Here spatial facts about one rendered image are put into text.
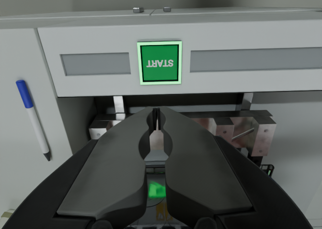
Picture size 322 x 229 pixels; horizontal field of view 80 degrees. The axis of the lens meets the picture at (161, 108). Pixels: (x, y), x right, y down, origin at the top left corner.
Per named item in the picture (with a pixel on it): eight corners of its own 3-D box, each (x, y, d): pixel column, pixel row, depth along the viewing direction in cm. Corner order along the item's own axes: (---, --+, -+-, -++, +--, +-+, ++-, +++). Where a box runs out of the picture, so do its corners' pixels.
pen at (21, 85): (51, 162, 32) (21, 82, 25) (44, 162, 32) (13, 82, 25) (53, 158, 33) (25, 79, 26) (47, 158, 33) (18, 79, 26)
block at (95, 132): (115, 151, 43) (111, 160, 40) (99, 151, 43) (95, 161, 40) (109, 120, 39) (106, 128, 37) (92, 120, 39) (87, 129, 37)
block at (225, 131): (224, 148, 43) (229, 157, 40) (209, 148, 43) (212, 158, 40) (229, 117, 39) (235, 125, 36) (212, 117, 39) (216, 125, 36)
